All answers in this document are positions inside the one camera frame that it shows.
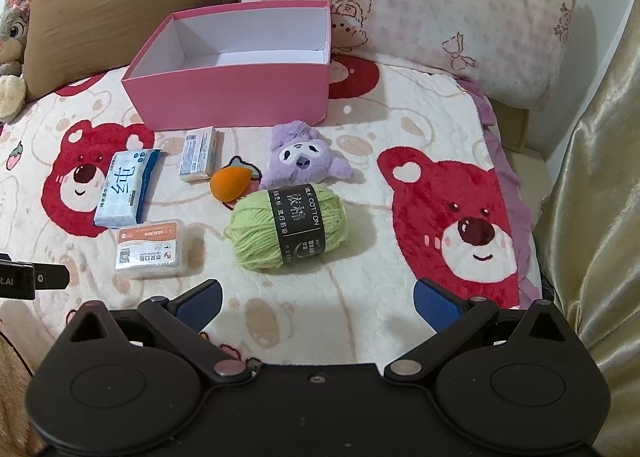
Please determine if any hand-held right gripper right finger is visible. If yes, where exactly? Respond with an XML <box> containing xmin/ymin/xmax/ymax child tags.
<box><xmin>385</xmin><ymin>279</ymin><xmax>576</xmax><ymax>385</ymax></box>

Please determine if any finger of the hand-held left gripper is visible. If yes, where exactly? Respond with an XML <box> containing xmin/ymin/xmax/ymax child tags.
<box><xmin>33</xmin><ymin>263</ymin><xmax>69</xmax><ymax>291</ymax></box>

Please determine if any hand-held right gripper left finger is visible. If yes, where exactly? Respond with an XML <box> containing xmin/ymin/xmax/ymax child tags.
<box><xmin>60</xmin><ymin>279</ymin><xmax>253</xmax><ymax>385</ymax></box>

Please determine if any cotton swab box orange lid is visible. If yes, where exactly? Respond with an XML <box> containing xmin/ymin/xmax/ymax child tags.
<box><xmin>114</xmin><ymin>218</ymin><xmax>191</xmax><ymax>280</ymax></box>

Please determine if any green yarn ball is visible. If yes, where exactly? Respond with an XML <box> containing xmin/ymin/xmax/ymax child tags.
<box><xmin>223</xmin><ymin>183</ymin><xmax>351</xmax><ymax>272</ymax></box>

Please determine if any blue wet wipes pack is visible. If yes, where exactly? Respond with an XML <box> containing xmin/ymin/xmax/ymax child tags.
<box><xmin>93</xmin><ymin>148</ymin><xmax>165</xmax><ymax>229</ymax></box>

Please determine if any orange makeup sponge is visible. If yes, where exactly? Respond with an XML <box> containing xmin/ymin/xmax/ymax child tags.
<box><xmin>210</xmin><ymin>157</ymin><xmax>262</xmax><ymax>202</ymax></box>

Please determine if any purple plush toy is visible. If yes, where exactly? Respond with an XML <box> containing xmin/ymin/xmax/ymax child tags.
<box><xmin>258</xmin><ymin>120</ymin><xmax>353</xmax><ymax>190</ymax></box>

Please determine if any pink cardboard box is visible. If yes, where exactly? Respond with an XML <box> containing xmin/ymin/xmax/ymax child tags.
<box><xmin>121</xmin><ymin>0</ymin><xmax>333</xmax><ymax>132</ymax></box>

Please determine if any bear print blanket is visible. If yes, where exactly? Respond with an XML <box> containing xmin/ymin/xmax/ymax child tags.
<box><xmin>0</xmin><ymin>54</ymin><xmax>546</xmax><ymax>373</ymax></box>

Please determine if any tan fuzzy cloth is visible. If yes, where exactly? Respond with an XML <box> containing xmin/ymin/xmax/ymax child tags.
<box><xmin>0</xmin><ymin>324</ymin><xmax>48</xmax><ymax>457</ymax></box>

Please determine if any small white box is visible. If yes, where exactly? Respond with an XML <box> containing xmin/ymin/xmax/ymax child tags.
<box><xmin>179</xmin><ymin>126</ymin><xmax>221</xmax><ymax>182</ymax></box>

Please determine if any gold curtain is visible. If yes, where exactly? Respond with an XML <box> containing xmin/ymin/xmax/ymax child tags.
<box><xmin>532</xmin><ymin>0</ymin><xmax>640</xmax><ymax>457</ymax></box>

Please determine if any grey bunny plush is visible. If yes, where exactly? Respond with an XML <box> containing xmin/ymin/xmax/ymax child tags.
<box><xmin>0</xmin><ymin>0</ymin><xmax>48</xmax><ymax>122</ymax></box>

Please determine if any brown pillow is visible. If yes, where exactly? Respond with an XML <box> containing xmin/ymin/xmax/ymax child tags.
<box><xmin>22</xmin><ymin>0</ymin><xmax>241</xmax><ymax>102</ymax></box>

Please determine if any pink floral pillow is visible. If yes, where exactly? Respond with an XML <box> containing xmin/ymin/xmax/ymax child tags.
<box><xmin>237</xmin><ymin>0</ymin><xmax>583</xmax><ymax>110</ymax></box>

